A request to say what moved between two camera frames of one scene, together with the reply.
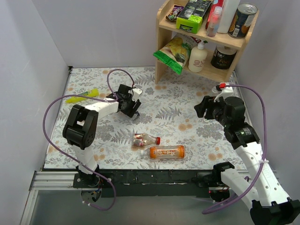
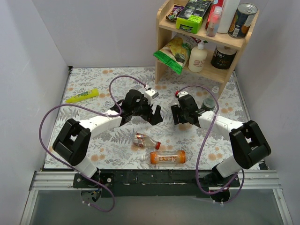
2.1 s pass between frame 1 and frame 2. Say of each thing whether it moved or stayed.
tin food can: stayed
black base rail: stayed
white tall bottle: stayed
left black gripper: moved
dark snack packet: stayed
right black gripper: moved
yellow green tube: stayed
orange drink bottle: moved
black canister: stayed
